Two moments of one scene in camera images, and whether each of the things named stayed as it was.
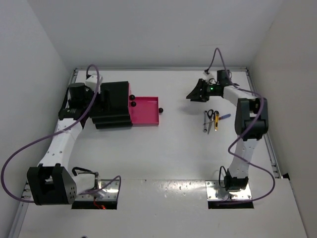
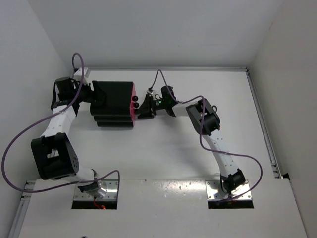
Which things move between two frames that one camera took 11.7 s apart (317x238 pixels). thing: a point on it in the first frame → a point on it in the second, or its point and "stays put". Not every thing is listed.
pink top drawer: (145, 112) → (132, 109)
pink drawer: (132, 108) stays put
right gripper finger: (199, 93) → (146, 109)
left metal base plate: (107, 190) stays put
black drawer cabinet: (113, 111) stays put
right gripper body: (211, 90) → (161, 104)
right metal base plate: (215, 192) stays put
